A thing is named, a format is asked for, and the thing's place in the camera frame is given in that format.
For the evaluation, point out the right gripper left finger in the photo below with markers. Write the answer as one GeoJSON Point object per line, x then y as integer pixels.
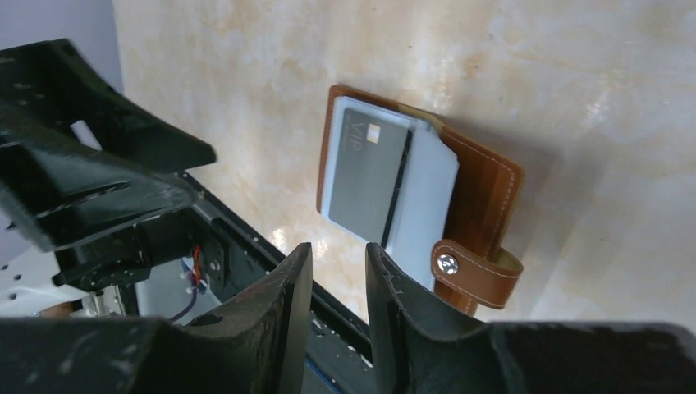
{"type": "Point", "coordinates": [253, 343]}

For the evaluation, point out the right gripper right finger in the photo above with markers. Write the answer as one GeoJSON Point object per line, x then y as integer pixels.
{"type": "Point", "coordinates": [422, 345]}

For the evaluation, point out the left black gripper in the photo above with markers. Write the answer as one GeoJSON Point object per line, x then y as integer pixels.
{"type": "Point", "coordinates": [60, 194]}

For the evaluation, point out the brown leather card holder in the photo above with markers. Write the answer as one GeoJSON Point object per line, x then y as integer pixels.
{"type": "Point", "coordinates": [452, 208]}

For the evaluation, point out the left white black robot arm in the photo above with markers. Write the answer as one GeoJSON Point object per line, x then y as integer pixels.
{"type": "Point", "coordinates": [26, 283]}

